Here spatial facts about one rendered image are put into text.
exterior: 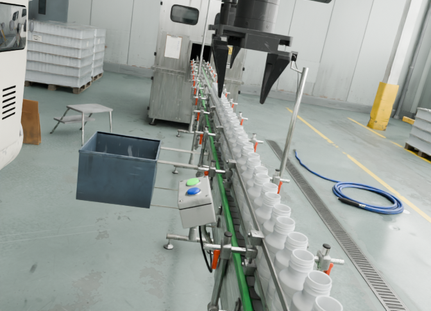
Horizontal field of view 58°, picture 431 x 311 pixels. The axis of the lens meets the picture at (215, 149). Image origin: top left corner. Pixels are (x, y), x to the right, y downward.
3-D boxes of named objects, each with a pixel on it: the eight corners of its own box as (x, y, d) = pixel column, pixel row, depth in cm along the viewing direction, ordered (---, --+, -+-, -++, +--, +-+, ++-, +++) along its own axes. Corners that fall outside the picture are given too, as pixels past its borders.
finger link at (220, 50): (256, 106, 54) (269, 37, 51) (205, 99, 53) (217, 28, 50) (248, 98, 60) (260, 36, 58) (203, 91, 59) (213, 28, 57)
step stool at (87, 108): (81, 129, 510) (83, 98, 499) (113, 142, 481) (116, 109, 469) (49, 133, 471) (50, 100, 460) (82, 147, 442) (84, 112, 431)
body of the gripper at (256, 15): (291, 50, 52) (303, -7, 50) (217, 38, 51) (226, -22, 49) (279, 49, 58) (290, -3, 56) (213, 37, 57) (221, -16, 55)
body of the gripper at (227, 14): (207, 32, 100) (211, 2, 98) (246, 37, 101) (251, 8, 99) (208, 32, 93) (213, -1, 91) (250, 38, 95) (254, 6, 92)
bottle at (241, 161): (226, 197, 122) (236, 147, 117) (233, 191, 127) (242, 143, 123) (244, 202, 120) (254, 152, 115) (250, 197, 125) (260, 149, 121)
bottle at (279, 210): (246, 271, 84) (261, 203, 80) (265, 265, 88) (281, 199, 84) (265, 287, 80) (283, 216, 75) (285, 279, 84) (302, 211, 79)
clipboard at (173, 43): (179, 59, 563) (182, 36, 554) (163, 56, 560) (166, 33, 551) (179, 59, 566) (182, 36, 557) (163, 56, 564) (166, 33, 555)
